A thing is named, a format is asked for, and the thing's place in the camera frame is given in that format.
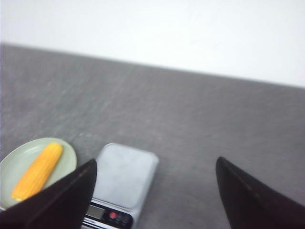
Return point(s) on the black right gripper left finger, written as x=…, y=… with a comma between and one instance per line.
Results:
x=63, y=205

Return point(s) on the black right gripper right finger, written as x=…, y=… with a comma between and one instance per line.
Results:
x=250, y=204

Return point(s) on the yellow corn cob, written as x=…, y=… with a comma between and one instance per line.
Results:
x=35, y=177

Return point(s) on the green plate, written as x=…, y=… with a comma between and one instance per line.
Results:
x=15, y=164

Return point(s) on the silver digital kitchen scale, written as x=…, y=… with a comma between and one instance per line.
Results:
x=124, y=178

